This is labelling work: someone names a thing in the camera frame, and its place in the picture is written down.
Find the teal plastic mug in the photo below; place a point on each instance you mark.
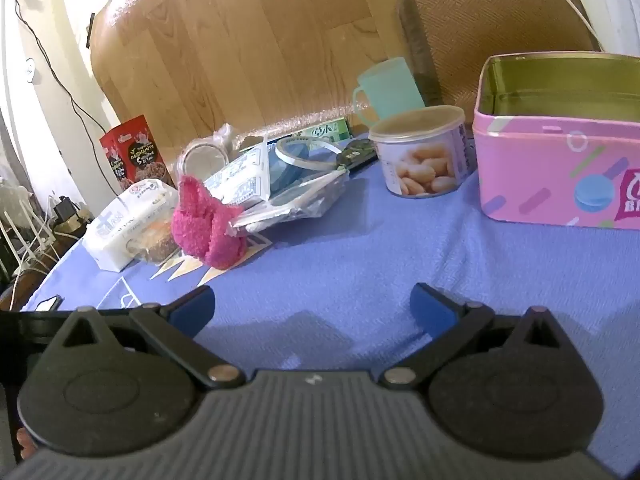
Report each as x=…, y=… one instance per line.
x=387, y=90

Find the white tissue packet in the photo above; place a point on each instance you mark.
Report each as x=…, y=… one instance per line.
x=127, y=227

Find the green box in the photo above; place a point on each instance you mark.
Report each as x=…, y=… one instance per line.
x=325, y=132

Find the clear glass jar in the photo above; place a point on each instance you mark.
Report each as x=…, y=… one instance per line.
x=200, y=160

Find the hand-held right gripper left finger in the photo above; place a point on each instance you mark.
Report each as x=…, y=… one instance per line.
x=192, y=306

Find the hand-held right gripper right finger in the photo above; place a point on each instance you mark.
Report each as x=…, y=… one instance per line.
x=431, y=306

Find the clear plastic bag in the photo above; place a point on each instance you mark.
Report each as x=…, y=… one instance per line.
x=300, y=190

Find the black power adapter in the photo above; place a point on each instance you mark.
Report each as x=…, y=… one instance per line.
x=66, y=209

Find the blue white paper packet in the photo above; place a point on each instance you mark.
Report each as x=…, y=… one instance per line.
x=240, y=180

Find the dark remote control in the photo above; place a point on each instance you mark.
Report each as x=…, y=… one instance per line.
x=356, y=156

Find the wood pattern board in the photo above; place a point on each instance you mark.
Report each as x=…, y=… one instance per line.
x=240, y=45

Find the blue tablecloth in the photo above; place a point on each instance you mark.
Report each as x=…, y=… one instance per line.
x=350, y=245

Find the black phone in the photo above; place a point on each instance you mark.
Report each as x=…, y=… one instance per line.
x=49, y=303

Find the red snack box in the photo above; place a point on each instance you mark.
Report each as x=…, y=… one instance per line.
x=136, y=155

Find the pink fuzzy sock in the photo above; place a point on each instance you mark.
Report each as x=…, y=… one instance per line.
x=205, y=232

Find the pink tin box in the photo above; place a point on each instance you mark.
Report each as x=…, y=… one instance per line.
x=555, y=160

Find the round cookie tin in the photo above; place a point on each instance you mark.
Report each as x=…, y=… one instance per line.
x=425, y=157

